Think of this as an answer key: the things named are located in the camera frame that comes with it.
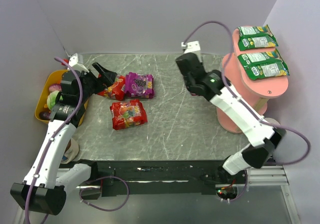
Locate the red candy bag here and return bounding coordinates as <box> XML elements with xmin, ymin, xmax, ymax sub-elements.
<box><xmin>109</xmin><ymin>99</ymin><xmax>148</xmax><ymax>130</ymax></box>
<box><xmin>98</xmin><ymin>75</ymin><xmax>126</xmax><ymax>101</ymax></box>

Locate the purple candy bag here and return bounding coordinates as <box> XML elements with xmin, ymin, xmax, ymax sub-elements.
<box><xmin>124</xmin><ymin>72</ymin><xmax>155</xmax><ymax>99</ymax></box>

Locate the red candy bag upper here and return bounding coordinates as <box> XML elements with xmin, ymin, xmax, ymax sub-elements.
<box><xmin>98</xmin><ymin>75</ymin><xmax>126</xmax><ymax>101</ymax></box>

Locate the red candy bag lower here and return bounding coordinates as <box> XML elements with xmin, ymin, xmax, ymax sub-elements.
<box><xmin>109</xmin><ymin>99</ymin><xmax>148</xmax><ymax>130</ymax></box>

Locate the aluminium frame rail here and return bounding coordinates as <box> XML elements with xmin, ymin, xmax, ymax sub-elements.
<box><xmin>23</xmin><ymin>165</ymin><xmax>290</xmax><ymax>187</ymax></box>

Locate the purple toy eggplant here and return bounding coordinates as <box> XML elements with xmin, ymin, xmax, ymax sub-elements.
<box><xmin>39</xmin><ymin>111</ymin><xmax>51</xmax><ymax>121</ymax></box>

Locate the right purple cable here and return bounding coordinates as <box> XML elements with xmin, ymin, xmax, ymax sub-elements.
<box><xmin>183</xmin><ymin>20</ymin><xmax>312</xmax><ymax>205</ymax></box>

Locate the green toy cabbage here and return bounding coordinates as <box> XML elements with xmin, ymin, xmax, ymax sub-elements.
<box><xmin>46</xmin><ymin>90</ymin><xmax>61</xmax><ymax>111</ymax></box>

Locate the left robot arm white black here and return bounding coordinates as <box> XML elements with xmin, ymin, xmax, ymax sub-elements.
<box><xmin>10</xmin><ymin>62</ymin><xmax>117</xmax><ymax>215</ymax></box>

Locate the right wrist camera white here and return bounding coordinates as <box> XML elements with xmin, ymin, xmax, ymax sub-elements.
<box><xmin>181</xmin><ymin>41</ymin><xmax>203</xmax><ymax>62</ymax></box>

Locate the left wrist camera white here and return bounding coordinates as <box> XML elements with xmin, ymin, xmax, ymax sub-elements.
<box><xmin>68</xmin><ymin>53</ymin><xmax>89</xmax><ymax>73</ymax></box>

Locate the purple toy onion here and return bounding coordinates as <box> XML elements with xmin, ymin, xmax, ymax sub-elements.
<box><xmin>48</xmin><ymin>83</ymin><xmax>62</xmax><ymax>93</ymax></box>

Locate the pink three-tier shelf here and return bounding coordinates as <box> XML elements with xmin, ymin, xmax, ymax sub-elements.
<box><xmin>215</xmin><ymin>25</ymin><xmax>289</xmax><ymax>134</ymax></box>

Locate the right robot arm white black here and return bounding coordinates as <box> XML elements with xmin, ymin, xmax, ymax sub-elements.
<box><xmin>175</xmin><ymin>52</ymin><xmax>286</xmax><ymax>178</ymax></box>

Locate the toilet paper roll blue wrapper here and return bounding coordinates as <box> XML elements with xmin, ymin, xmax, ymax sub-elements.
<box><xmin>264</xmin><ymin>117</ymin><xmax>280</xmax><ymax>125</ymax></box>

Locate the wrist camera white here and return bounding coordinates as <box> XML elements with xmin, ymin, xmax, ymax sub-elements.
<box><xmin>181</xmin><ymin>41</ymin><xmax>203</xmax><ymax>62</ymax></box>
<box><xmin>68</xmin><ymin>53</ymin><xmax>89</xmax><ymax>73</ymax></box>

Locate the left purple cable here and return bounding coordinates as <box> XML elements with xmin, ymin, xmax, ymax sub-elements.
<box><xmin>23</xmin><ymin>56</ymin><xmax>131</xmax><ymax>224</ymax></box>

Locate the green candy bag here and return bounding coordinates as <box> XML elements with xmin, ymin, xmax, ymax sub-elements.
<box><xmin>237</xmin><ymin>24</ymin><xmax>278</xmax><ymax>51</ymax></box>
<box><xmin>237</xmin><ymin>49</ymin><xmax>290</xmax><ymax>81</ymax></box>

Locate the yellow basket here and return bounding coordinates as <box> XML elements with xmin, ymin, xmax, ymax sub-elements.
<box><xmin>35</xmin><ymin>69</ymin><xmax>89</xmax><ymax>128</ymax></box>

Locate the purple cable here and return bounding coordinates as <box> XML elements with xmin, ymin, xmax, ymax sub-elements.
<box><xmin>23</xmin><ymin>56</ymin><xmax>131</xmax><ymax>224</ymax></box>
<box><xmin>183</xmin><ymin>20</ymin><xmax>312</xmax><ymax>205</ymax></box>

